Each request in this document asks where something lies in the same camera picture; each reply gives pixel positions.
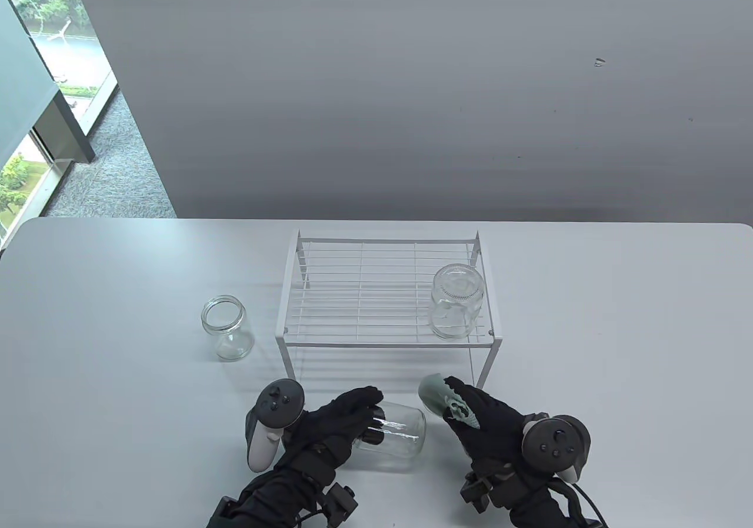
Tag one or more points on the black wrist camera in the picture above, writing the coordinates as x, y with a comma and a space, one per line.
340, 503
476, 493

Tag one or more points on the glass window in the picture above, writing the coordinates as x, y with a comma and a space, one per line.
76, 52

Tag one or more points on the person's right forearm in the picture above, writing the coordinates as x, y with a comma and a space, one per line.
529, 507

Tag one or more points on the person's left forearm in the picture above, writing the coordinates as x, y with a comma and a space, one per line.
276, 498

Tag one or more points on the clear glass jar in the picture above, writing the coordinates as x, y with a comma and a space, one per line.
403, 440
229, 334
456, 304

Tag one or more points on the green fish scale cleaning cloth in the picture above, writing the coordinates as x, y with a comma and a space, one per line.
435, 396

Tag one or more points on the grey black hand controller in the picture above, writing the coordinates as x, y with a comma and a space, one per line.
279, 401
556, 443

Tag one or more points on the person's left hand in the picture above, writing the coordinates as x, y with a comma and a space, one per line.
329, 428

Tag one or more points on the dark grey window column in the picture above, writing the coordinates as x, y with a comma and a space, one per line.
65, 134

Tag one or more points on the person's right hand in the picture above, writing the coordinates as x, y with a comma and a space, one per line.
494, 428

